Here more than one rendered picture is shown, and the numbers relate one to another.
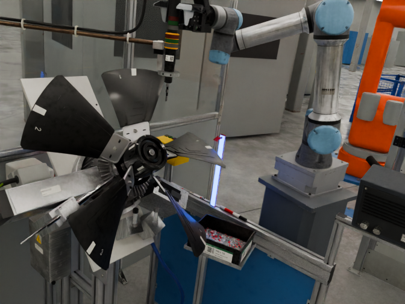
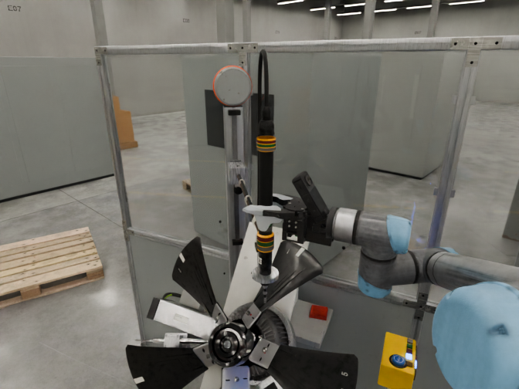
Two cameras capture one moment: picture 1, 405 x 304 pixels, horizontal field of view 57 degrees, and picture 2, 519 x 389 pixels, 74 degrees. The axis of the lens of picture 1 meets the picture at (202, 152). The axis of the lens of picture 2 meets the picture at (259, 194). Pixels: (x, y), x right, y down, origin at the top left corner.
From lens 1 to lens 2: 122 cm
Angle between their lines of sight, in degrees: 72
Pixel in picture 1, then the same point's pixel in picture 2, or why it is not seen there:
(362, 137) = not seen: outside the picture
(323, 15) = (439, 322)
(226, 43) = (366, 268)
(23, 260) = not seen: hidden behind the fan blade
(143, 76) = (302, 261)
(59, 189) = (186, 321)
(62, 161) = (234, 301)
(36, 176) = (188, 302)
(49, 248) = not seen: hidden behind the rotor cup
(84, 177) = (209, 325)
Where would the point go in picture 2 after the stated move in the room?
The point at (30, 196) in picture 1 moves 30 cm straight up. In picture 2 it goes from (167, 314) to (158, 241)
